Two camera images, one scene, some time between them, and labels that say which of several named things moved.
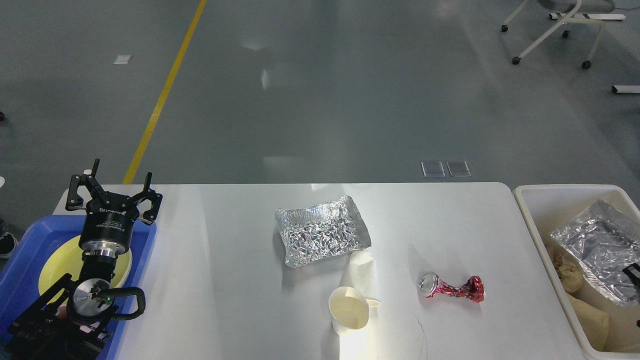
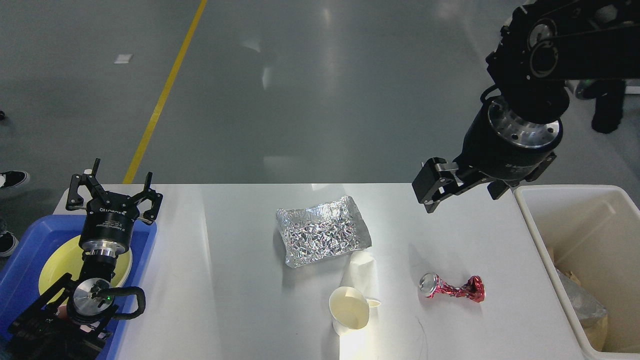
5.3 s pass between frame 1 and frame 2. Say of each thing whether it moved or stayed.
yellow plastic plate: stayed
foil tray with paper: moved
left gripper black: stayed
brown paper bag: stayed
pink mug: stayed
